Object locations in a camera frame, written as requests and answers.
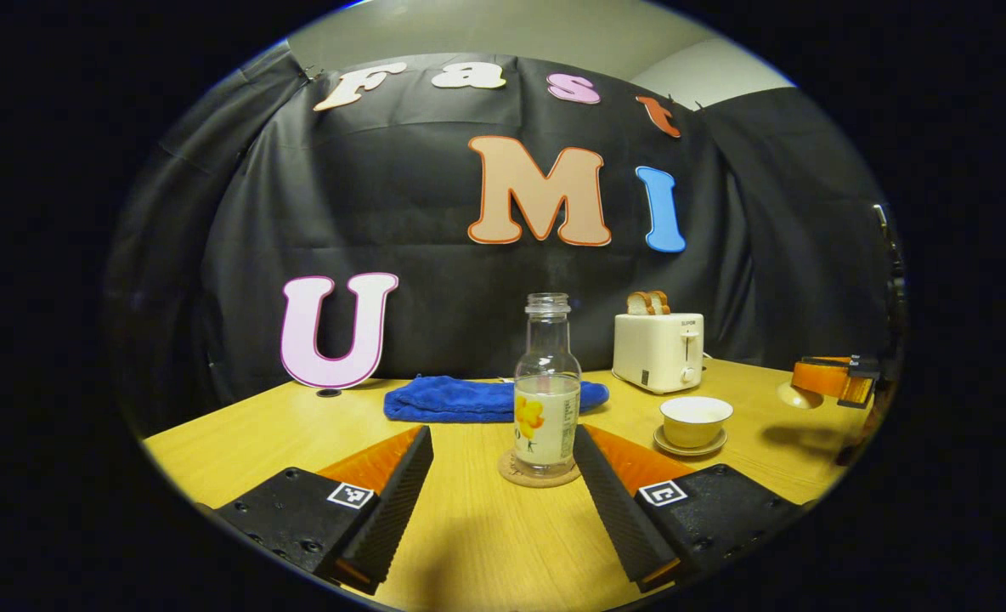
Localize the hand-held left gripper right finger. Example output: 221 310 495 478
573 423 805 594

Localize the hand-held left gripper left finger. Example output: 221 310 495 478
206 425 434 596

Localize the round cork coaster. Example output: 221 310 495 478
498 449 583 489

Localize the cream teacup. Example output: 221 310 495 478
660 396 734 450

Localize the clear water bottle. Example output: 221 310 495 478
513 293 582 477

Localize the cream saucer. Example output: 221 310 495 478
653 423 728 458

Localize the blue folded towel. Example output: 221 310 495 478
383 375 611 424

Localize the white toaster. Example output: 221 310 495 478
612 312 706 395

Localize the black backdrop cloth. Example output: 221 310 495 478
104 38 903 443

